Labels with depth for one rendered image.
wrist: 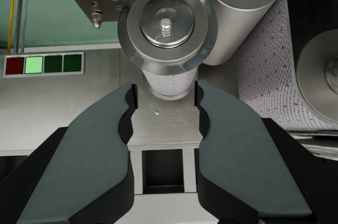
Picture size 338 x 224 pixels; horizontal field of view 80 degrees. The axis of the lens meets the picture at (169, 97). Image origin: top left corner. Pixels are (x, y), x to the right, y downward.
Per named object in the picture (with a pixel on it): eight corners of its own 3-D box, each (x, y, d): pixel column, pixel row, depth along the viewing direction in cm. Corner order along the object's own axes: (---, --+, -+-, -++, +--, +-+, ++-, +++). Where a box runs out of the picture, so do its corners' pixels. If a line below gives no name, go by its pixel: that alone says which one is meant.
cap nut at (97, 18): (101, 12, 63) (100, 25, 63) (104, 18, 67) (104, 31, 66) (89, 12, 63) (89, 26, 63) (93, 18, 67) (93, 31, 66)
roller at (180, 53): (206, -16, 30) (209, 60, 28) (191, 52, 55) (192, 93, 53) (128, -14, 30) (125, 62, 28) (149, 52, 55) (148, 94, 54)
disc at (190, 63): (216, -21, 31) (220, 74, 28) (215, -19, 31) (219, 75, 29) (118, -19, 31) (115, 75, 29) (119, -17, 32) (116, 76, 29)
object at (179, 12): (194, -6, 28) (194, 45, 27) (193, 2, 30) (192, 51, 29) (141, -7, 28) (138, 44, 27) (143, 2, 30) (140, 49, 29)
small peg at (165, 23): (173, 19, 25) (168, 29, 25) (173, 30, 27) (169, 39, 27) (162, 15, 25) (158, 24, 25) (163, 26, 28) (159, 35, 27)
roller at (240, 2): (280, -64, 31) (291, 8, 29) (232, 22, 56) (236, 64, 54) (201, -60, 31) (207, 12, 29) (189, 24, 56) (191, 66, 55)
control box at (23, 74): (83, 51, 63) (83, 73, 62) (84, 52, 64) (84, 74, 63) (4, 55, 63) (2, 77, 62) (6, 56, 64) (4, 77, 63)
